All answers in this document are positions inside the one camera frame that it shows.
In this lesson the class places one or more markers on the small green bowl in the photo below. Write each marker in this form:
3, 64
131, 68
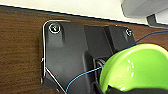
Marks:
140, 66

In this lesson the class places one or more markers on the grey bin blue lid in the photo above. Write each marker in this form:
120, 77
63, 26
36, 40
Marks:
143, 8

